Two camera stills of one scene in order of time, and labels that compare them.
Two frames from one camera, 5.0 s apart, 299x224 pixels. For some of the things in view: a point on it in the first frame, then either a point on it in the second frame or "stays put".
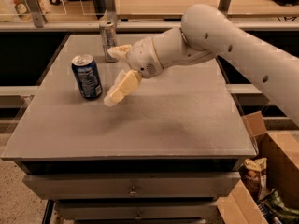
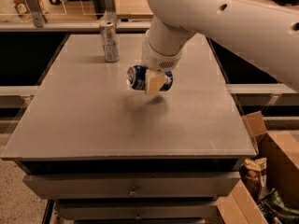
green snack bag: (275, 204) stays put
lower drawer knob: (137, 217) stays put
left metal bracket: (35, 6) stays put
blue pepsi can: (88, 77) -> (136, 77)
